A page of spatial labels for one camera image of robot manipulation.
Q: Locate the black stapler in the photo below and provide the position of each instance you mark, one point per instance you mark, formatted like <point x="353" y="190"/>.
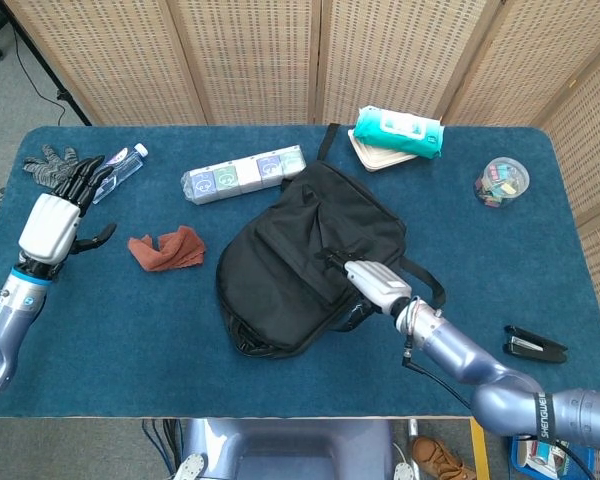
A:
<point x="532" y="345"/>

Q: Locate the brown leather shoe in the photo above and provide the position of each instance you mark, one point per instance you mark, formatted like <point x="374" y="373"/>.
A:
<point x="440" y="457"/>

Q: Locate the wrapped row of tissue boxes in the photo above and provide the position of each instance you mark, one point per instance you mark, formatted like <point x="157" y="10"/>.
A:
<point x="235" y="177"/>

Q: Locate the blue bin with clutter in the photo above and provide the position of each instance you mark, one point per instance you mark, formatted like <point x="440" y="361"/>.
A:
<point x="535" y="452"/>

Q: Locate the clear jar of coloured clips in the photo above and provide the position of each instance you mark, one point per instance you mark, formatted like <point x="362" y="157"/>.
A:
<point x="502" y="182"/>

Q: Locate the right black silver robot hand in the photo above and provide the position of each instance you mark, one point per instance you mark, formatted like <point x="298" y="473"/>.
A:
<point x="377" y="282"/>

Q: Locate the grey striped work glove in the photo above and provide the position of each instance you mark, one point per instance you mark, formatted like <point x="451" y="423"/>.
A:
<point x="42" y="165"/>

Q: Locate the black stand leg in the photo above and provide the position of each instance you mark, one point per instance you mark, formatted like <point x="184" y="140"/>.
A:
<point x="55" y="82"/>

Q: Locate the beige flat lunch box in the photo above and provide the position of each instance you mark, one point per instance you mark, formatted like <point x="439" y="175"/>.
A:
<point x="375" y="157"/>

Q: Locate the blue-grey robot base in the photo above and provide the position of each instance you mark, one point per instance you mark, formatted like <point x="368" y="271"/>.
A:
<point x="290" y="450"/>

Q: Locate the woven rattan folding screen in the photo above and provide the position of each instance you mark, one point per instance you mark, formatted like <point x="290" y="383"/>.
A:
<point x="260" y="55"/>

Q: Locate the clear plastic water bottle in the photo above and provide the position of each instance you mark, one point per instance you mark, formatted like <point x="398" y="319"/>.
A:
<point x="127" y="160"/>

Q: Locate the silver table leg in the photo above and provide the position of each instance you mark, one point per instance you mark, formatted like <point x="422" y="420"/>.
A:
<point x="414" y="430"/>

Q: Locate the white robot base foot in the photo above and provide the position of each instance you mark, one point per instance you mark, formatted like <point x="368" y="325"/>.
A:
<point x="191" y="467"/>
<point x="405" y="472"/>

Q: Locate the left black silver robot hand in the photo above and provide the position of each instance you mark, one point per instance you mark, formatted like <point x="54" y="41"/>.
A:
<point x="47" y="225"/>

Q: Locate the teal wet wipes pack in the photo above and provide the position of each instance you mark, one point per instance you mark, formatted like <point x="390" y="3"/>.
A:
<point x="397" y="130"/>

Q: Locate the black fabric backpack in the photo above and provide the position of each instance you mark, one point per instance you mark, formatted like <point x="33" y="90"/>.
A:
<point x="290" y="260"/>

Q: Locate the rust brown cloth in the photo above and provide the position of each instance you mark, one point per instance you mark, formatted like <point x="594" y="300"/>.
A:
<point x="172" y="250"/>

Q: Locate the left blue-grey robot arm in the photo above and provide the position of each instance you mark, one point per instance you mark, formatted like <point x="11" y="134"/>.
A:
<point x="7" y="325"/>

